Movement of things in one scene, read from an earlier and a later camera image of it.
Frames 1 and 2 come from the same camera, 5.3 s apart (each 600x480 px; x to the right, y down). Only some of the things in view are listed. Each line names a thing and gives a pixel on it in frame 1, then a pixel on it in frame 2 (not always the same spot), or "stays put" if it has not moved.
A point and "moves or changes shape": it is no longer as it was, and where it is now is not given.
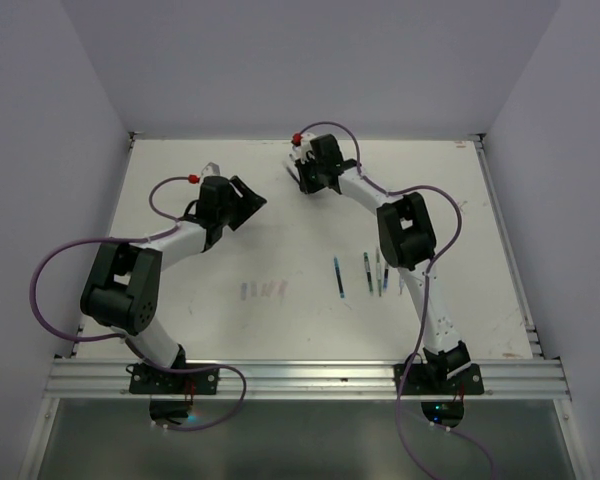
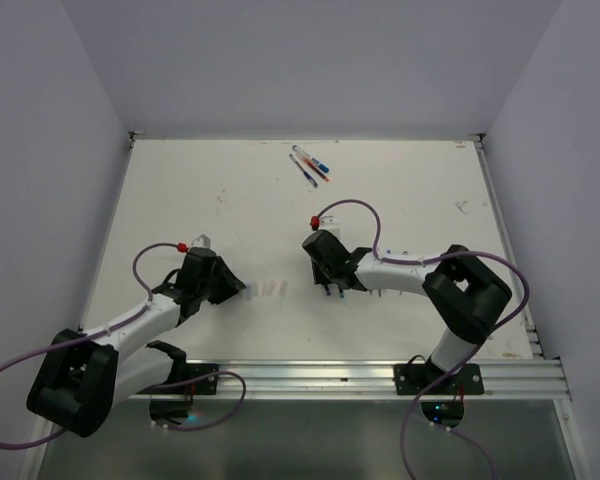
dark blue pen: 292,175 moves or changes shape
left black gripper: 248,206 to 230,283
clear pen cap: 267,288 stays put
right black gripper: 302,165 to 319,275
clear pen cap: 278,286 stays put
